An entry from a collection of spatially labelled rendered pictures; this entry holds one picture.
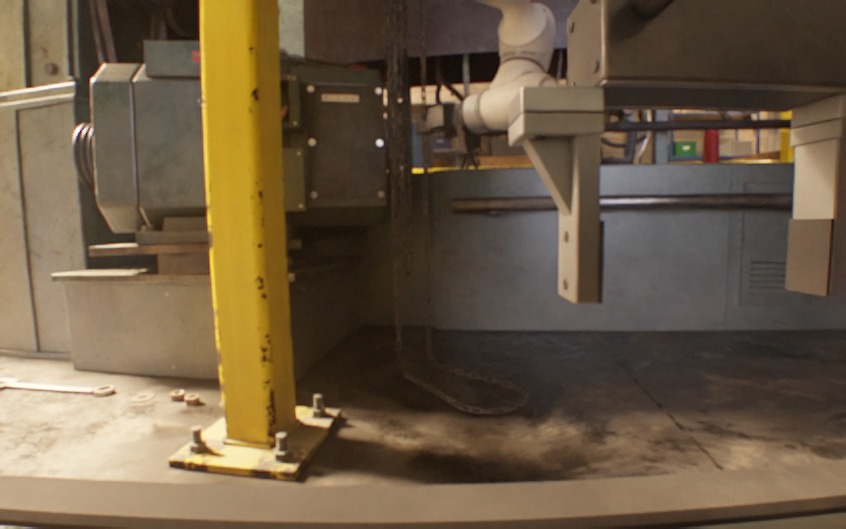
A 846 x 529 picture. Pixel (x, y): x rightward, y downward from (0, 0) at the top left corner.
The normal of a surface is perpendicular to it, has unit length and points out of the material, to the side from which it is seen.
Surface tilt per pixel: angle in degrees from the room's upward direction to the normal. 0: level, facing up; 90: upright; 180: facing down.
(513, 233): 90
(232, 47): 90
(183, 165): 90
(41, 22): 90
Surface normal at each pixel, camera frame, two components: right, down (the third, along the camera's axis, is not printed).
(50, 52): -0.14, 0.10
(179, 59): 0.21, 0.09
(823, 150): -1.00, 0.02
